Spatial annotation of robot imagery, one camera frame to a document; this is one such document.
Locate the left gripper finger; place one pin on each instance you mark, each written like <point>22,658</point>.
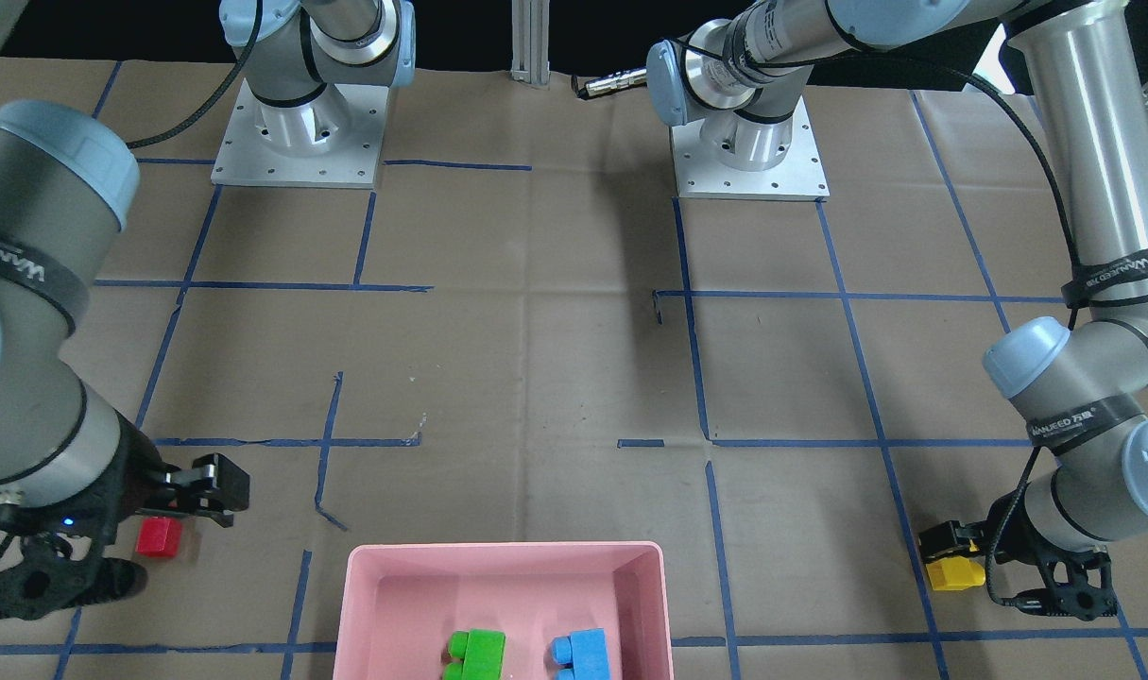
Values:
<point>953,539</point>

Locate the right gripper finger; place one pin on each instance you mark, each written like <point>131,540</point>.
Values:
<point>213,487</point>

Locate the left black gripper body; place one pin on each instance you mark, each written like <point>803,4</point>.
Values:
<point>1005,539</point>

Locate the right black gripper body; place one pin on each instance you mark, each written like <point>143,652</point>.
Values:
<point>131,480</point>

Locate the yellow toy block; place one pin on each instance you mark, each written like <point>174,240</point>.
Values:
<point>956,573</point>

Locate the red toy block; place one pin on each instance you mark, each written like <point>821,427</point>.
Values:
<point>159,537</point>

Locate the green toy block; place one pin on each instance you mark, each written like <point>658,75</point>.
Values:
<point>475,654</point>

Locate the blue toy block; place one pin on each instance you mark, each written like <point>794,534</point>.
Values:
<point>581,654</point>

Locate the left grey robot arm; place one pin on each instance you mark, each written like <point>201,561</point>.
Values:
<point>833,352</point>

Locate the pink plastic box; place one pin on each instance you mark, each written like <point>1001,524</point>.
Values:
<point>402,603</point>

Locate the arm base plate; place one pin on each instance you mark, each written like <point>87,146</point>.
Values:
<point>727,157</point>
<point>334,142</point>

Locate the aluminium frame post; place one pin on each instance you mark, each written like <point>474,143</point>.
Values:
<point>529,36</point>

